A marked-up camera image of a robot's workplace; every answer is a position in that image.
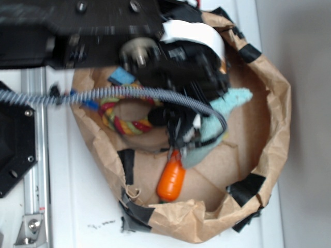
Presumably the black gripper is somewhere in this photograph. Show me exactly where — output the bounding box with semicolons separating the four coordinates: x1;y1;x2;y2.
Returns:
120;19;229;149

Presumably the teal blue cloth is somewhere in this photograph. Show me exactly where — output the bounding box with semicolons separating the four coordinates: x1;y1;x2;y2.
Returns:
182;87;253;170

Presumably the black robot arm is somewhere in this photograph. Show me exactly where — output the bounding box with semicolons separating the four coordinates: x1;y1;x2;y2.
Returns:
1;1;229;149

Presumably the brown spiral seashell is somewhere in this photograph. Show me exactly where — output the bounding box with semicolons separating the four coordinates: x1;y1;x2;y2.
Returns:
220;58;228;74

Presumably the blue sponge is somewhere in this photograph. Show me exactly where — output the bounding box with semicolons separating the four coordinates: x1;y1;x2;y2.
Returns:
108;67;136;86

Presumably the orange plastic carrot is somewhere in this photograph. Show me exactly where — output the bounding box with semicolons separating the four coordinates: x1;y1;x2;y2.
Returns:
156;150;186;202

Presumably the brown paper bag bin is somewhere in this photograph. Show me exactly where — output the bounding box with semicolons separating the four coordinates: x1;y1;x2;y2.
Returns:
72;8;291;243

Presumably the multicolour rope ring toy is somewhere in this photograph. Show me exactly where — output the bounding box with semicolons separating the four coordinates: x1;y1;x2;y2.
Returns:
98;95;163;135

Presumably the grey braided cable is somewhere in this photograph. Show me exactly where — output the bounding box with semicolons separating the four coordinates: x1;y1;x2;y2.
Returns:
0;86;228;132

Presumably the aluminium rail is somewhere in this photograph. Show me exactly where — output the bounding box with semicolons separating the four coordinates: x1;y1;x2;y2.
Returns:
20;68;54;248

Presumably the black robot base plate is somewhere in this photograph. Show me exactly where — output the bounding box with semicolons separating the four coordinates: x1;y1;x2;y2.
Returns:
1;100;36;198

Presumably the metal corner bracket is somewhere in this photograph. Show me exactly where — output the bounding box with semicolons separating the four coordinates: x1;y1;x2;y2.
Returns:
13;214;47;247

